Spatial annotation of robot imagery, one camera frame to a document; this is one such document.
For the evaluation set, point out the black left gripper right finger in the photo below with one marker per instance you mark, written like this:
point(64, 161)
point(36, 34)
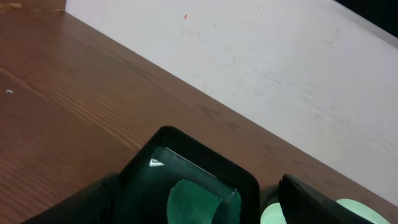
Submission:
point(302, 203)

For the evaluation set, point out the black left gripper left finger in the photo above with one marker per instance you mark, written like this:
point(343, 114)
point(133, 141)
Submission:
point(95, 204)

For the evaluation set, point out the mint green plate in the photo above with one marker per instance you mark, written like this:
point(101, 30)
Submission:
point(272, 213)

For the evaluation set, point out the green scrubbing sponge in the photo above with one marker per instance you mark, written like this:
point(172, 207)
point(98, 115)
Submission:
point(189, 203)

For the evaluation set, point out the round black serving tray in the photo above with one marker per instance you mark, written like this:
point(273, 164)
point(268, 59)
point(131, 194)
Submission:
point(269, 195)

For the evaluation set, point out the dark green rectangular water tray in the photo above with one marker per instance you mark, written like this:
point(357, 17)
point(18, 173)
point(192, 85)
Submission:
point(170, 156)

